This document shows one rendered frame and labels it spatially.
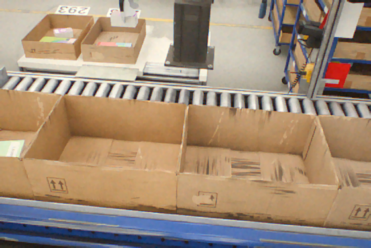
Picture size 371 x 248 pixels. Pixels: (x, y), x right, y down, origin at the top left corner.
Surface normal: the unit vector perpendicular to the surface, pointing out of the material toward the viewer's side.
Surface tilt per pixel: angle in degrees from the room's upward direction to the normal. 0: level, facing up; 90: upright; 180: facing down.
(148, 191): 91
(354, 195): 90
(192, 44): 90
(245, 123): 89
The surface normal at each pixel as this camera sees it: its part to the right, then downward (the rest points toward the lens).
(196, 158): 0.03, -0.79
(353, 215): -0.10, 0.62
